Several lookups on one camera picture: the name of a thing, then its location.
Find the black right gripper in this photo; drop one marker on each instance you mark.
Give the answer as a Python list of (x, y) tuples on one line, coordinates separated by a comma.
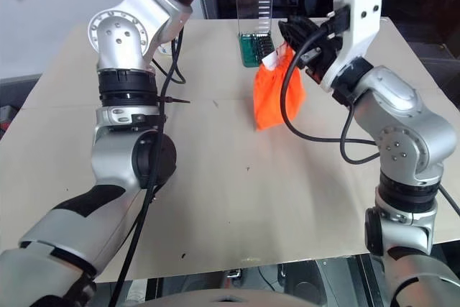
[(323, 55)]

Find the white cream tube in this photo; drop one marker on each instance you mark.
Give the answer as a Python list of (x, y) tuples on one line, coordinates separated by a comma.
[(271, 59)]

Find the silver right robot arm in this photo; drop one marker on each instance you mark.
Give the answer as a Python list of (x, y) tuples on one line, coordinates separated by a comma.
[(402, 105)]

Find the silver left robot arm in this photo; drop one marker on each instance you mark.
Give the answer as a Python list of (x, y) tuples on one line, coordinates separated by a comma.
[(115, 44)]

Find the green bit case clear lid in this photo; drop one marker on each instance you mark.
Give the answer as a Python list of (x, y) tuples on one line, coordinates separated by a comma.
[(255, 48)]

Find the beige paper table cover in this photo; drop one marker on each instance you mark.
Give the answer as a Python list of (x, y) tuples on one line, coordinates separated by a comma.
[(233, 177)]

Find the dark rounded shape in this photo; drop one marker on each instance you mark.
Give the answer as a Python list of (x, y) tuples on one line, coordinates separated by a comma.
[(305, 283)]

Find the red and black box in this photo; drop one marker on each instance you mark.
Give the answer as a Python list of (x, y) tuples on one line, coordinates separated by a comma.
[(5, 125)]

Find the grey rounded housing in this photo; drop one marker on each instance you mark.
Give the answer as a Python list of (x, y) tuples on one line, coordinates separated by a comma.
[(223, 300)]

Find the grey window frame post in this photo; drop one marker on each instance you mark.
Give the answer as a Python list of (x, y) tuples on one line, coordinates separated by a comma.
[(211, 8)]

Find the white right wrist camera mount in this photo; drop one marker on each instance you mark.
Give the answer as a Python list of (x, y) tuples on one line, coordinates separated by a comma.
[(363, 1)]

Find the silver metal bracket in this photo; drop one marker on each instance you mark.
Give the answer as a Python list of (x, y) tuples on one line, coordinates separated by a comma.
[(233, 273)]

